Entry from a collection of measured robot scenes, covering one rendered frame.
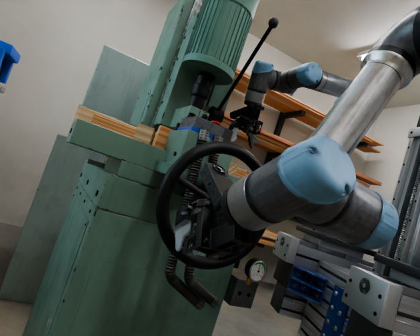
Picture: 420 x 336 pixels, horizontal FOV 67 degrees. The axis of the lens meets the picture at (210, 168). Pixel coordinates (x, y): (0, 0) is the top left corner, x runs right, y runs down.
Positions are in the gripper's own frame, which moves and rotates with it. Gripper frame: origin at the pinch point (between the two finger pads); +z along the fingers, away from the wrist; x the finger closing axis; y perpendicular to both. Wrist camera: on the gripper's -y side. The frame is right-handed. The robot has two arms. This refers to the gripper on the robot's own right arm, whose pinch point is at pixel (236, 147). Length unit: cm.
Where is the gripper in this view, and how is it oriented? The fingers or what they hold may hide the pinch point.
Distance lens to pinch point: 132.9
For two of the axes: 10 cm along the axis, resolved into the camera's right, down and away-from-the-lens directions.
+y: 5.1, 4.2, -7.6
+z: -2.4, 9.1, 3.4
